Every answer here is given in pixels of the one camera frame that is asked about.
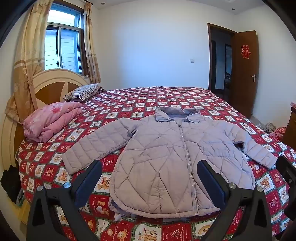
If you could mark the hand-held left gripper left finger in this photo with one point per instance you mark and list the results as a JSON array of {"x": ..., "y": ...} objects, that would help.
[{"x": 85, "y": 192}]

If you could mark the cream and wood headboard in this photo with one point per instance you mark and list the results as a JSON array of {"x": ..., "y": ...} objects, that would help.
[{"x": 49, "y": 89}]

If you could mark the dark wooden door frame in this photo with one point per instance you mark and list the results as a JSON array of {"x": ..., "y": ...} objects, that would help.
[{"x": 210, "y": 58}]

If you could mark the wooden cabinet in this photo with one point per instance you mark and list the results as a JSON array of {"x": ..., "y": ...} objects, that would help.
[{"x": 291, "y": 127}]

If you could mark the striped pillow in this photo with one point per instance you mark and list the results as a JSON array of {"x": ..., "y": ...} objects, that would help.
[{"x": 83, "y": 91}]

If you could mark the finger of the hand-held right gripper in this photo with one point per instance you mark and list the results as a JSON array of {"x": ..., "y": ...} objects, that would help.
[{"x": 285, "y": 170}]

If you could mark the grey cloth pile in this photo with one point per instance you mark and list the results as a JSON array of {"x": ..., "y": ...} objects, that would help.
[{"x": 270, "y": 128}]

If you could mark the red paper door decoration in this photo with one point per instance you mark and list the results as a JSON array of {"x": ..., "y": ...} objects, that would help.
[{"x": 246, "y": 51}]

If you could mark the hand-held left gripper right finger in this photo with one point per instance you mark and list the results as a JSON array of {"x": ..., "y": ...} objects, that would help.
[{"x": 212, "y": 185}]

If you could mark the dark cloth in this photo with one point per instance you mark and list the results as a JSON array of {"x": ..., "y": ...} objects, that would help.
[{"x": 10, "y": 183}]

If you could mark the window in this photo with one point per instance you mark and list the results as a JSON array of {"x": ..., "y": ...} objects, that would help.
[{"x": 62, "y": 44}]

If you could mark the pink folded quilt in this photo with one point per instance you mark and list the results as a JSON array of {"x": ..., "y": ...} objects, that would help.
[{"x": 49, "y": 119}]

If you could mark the brown wooden door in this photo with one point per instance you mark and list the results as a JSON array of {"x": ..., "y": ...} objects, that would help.
[{"x": 245, "y": 88}]

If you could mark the lilac quilted jacket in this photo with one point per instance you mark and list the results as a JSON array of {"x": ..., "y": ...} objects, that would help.
[{"x": 161, "y": 160}]

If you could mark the red checked printed bedspread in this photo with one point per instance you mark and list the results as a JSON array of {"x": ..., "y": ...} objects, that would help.
[{"x": 129, "y": 104}]

